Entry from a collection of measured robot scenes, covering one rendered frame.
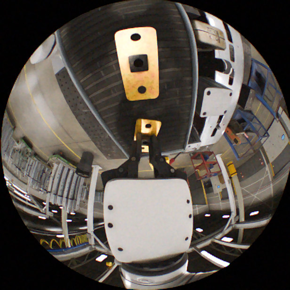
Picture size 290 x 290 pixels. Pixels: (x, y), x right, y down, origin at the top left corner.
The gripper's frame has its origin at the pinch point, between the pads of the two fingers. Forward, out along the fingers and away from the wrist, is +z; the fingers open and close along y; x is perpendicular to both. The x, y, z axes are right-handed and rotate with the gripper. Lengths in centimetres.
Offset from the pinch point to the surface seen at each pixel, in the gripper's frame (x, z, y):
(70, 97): -10, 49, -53
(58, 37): 17.0, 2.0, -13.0
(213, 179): -607, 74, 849
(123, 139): -1.0, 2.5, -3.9
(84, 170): -205, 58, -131
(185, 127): 3.5, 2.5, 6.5
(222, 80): 16.7, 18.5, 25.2
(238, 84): 21.1, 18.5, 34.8
